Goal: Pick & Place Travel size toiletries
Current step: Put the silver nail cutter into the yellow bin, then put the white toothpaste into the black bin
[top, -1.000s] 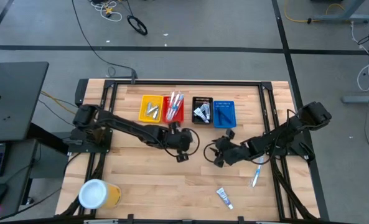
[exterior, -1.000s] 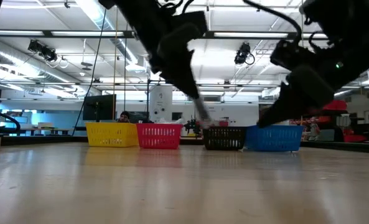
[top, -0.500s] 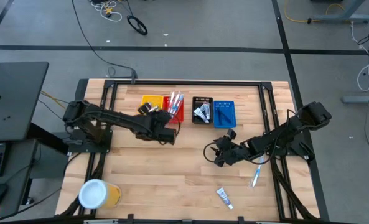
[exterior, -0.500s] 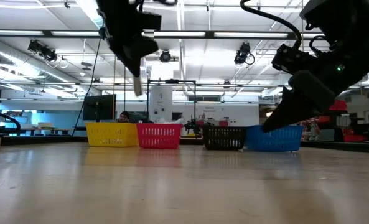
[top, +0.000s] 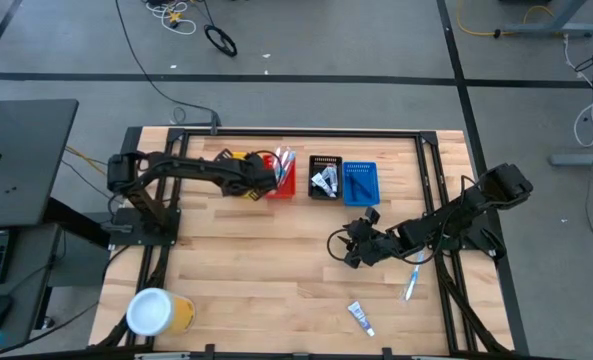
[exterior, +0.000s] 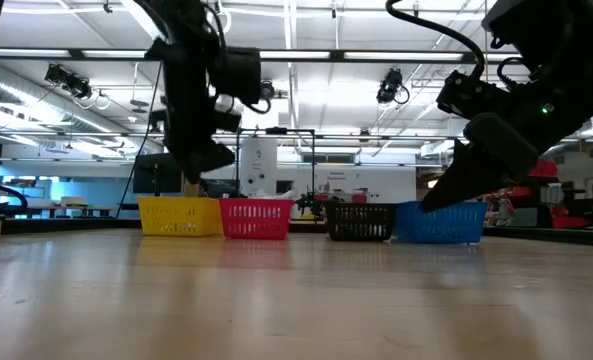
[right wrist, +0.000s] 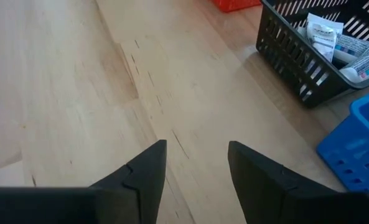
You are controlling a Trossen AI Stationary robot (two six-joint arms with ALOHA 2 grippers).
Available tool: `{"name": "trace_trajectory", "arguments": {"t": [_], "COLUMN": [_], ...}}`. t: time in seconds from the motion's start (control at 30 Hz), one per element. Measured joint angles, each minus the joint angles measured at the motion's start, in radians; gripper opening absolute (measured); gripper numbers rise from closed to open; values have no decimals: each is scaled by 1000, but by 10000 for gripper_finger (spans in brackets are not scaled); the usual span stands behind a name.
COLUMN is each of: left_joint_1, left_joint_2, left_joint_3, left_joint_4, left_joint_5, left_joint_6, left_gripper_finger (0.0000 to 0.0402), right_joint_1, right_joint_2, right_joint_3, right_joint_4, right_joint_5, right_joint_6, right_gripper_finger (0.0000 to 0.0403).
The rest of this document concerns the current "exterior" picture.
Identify red cart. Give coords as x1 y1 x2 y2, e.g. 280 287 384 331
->
550 204 592 230

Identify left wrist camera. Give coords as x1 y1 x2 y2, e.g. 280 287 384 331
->
210 93 246 134

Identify black monitor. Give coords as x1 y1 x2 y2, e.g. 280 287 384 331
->
132 152 183 195

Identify black camera cable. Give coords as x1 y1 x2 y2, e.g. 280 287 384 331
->
384 0 487 79
244 97 273 116

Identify black plastic basket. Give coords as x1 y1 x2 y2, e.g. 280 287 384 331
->
324 201 398 243

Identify shelf with red bins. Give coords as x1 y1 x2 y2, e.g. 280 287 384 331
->
495 159 561 201

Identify small black background machine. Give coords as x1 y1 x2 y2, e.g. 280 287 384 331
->
295 192 327 220

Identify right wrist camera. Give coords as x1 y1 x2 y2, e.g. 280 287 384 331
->
435 68 515 120

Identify black ceiling-mounted device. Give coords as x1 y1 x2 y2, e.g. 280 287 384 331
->
44 63 94 100

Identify black left camera cable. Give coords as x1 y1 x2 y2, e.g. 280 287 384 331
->
244 97 273 116

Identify blue plastic basket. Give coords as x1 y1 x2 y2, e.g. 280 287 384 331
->
391 200 490 246

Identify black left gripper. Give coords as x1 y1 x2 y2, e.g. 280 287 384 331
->
165 114 237 185

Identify black right camera cable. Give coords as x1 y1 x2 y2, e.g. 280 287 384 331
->
384 0 487 79

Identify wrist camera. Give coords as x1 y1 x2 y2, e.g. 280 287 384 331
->
210 93 246 134
435 68 515 120

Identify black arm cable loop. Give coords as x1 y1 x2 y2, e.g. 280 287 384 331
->
0 178 29 214

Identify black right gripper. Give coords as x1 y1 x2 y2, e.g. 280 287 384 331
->
420 112 541 213

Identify red plastic basket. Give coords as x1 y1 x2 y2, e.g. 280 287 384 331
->
218 197 296 241

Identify yellow plastic basket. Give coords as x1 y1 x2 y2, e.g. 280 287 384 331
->
136 196 225 238

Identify dark chalkboard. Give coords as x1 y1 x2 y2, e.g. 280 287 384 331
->
203 178 241 199

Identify black aluminium table frame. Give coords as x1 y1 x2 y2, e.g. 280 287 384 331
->
0 214 593 248

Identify black tube stand frame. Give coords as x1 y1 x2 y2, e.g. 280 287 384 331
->
235 126 317 201

